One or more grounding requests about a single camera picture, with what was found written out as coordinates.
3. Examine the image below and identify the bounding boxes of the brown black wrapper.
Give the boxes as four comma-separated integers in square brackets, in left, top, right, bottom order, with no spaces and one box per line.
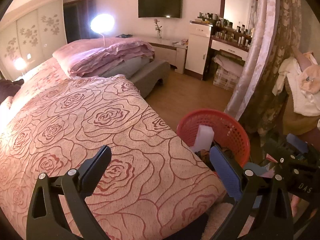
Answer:
[199,144,234,171]

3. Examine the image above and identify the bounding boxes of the person's hand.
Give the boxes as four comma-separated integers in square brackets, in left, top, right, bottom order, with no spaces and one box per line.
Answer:
[291,195,309,223]

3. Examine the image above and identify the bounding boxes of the red plastic waste basket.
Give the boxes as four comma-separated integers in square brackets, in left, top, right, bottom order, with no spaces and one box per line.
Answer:
[176,108,251,167]

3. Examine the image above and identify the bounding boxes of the dark floral curtain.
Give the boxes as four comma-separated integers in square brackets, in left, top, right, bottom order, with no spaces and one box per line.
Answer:
[241,0,302,135]

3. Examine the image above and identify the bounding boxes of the white clothes on hanger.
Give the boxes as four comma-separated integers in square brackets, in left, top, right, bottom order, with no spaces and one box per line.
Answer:
[272,50,319,116]

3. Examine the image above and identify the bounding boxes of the pink rose pattern bedspread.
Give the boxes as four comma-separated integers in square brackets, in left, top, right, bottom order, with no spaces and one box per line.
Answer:
[1,59,225,239]

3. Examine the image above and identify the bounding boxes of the clear plastic storage box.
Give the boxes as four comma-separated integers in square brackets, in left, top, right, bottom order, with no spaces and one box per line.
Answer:
[213,63,243,92]

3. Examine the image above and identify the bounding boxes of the dark purple plush toy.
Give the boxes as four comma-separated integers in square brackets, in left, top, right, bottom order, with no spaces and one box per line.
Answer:
[0,79,24,103]

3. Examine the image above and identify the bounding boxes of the low white tv desk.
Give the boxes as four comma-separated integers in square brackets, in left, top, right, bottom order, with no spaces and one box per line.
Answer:
[118,34,188,74]

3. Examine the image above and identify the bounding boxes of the white dresser cabinet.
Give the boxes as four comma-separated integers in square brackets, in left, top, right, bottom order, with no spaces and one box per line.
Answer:
[185,21,213,76]

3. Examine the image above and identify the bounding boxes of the bedside glowing lamp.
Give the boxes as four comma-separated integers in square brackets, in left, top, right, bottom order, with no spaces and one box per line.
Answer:
[13,57,28,72]

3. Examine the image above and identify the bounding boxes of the grey mattress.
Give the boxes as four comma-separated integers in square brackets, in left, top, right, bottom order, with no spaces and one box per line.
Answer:
[99,57,150,79]

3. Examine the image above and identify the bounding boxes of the folded pink quilt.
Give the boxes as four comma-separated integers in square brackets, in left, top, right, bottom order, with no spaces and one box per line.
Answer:
[53,37,155,77]

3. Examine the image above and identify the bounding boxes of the dressing table mirror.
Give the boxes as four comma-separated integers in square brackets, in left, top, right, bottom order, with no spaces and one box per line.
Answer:
[220,0,258,29]

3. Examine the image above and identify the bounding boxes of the rose in glass vase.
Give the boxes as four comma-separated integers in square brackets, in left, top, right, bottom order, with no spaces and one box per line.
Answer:
[154,19,162,39]

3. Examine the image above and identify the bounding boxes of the white sliding door wardrobe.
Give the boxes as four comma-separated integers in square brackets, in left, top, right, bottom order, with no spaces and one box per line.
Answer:
[1,0,67,80]

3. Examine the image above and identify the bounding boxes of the wall mounted black television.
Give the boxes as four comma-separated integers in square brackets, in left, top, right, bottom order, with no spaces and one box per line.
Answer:
[138,0,182,18]

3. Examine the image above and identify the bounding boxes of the round white ring lamp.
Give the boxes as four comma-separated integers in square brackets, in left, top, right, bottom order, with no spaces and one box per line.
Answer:
[90,13,116,47]

